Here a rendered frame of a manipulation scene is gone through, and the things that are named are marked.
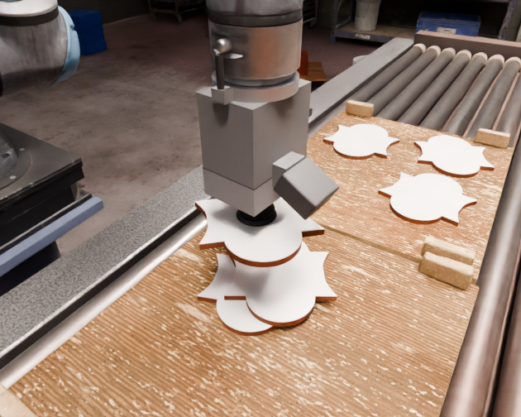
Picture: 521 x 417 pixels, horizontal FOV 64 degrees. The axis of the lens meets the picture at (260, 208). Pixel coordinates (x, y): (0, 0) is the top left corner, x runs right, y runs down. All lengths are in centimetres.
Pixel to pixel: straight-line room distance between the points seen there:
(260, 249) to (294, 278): 11
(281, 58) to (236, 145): 8
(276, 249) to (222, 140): 12
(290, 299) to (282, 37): 28
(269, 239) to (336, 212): 24
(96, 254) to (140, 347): 20
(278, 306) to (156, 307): 14
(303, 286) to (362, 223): 17
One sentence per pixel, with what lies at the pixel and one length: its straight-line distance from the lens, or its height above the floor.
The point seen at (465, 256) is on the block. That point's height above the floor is 96.
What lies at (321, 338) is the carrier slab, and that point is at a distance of 47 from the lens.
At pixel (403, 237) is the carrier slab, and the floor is 94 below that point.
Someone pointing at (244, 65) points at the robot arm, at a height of 121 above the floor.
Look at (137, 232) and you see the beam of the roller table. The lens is 65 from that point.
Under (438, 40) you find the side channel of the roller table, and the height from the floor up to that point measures 93.
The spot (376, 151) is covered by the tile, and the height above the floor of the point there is 94.
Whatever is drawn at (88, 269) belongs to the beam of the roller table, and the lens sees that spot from 61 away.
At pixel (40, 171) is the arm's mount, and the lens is 77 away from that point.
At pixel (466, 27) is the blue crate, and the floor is 30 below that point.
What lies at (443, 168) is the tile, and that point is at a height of 94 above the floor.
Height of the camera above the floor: 131
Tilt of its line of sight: 36 degrees down
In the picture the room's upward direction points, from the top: straight up
